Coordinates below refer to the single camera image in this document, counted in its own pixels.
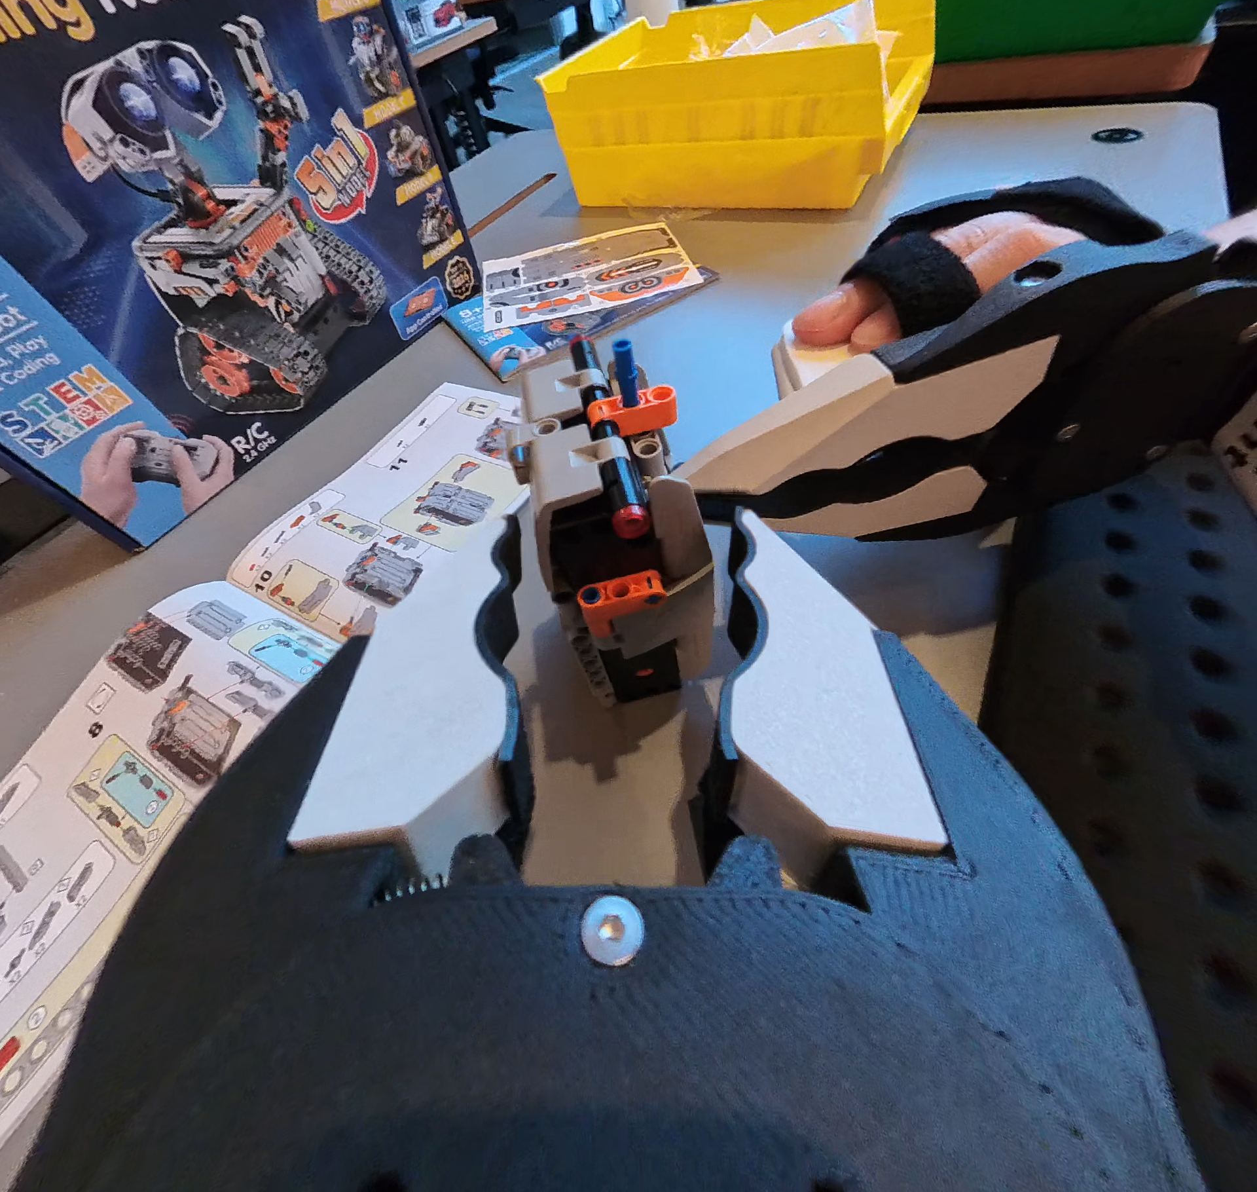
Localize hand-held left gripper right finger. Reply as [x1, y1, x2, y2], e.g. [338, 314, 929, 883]
[720, 507, 961, 884]

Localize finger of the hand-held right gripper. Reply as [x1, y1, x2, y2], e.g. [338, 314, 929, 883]
[699, 463, 1025, 541]
[676, 333, 1069, 502]

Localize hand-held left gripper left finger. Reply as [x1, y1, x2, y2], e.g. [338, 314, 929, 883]
[288, 513, 538, 861]

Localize grey building block robot model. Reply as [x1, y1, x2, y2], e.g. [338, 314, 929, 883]
[505, 331, 718, 707]

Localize grey desk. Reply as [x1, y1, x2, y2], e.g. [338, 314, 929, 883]
[0, 101, 1233, 917]

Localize person's right hand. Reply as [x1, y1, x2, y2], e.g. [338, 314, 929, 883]
[790, 211, 1083, 355]

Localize open instruction manual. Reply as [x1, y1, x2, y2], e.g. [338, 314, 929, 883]
[0, 380, 532, 1129]

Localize green bin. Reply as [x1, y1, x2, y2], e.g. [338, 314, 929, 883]
[923, 37, 1219, 107]

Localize black perforated board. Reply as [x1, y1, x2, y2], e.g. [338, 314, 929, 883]
[981, 444, 1257, 1192]

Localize white sticker sheet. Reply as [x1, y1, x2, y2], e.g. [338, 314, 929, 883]
[480, 223, 706, 319]

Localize yellow plastic bin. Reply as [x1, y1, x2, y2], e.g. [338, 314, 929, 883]
[535, 0, 936, 211]

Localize small blue booklet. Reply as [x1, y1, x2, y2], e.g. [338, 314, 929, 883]
[441, 262, 720, 372]

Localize clear plastic bags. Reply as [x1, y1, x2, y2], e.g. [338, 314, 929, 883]
[691, 0, 904, 64]

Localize blue robot kit box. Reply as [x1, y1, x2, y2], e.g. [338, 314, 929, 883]
[0, 0, 482, 552]

